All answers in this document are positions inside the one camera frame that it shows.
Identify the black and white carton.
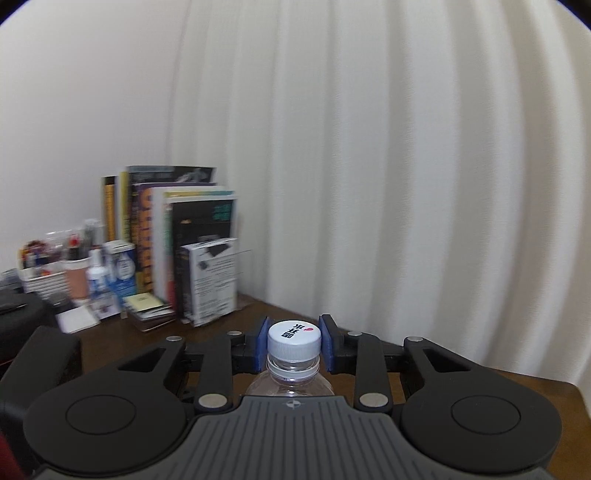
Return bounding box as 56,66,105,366
180,237,239,327

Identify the white bottle cap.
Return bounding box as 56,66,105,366
267,319,322,366

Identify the clear plastic water bottle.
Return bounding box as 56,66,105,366
245,354,336,398

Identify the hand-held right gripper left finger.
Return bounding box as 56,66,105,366
117,316,271,414

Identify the white pleated curtain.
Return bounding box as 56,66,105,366
170,0,591,385

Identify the yellow sticky note pad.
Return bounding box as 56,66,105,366
123,294,163,311

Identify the black pouch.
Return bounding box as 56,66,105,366
0,287,57,365

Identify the pink cup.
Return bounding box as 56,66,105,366
64,257,91,302

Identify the white slatted basket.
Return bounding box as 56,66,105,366
18,267,71,296

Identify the stack of flat notebooks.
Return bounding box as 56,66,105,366
126,304,177,332

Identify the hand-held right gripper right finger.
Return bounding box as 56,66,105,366
318,314,474,411

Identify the white notepad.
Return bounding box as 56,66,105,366
55,306,101,334

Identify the row of upright books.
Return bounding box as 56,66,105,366
100,165,239,320

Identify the blue and white carton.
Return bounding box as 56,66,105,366
103,240,138,297

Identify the clear acrylic bookend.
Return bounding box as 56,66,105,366
235,248,253,311

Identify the small white dropper bottle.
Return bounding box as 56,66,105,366
86,249,110,302

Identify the small white box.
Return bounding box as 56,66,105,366
91,299,120,320

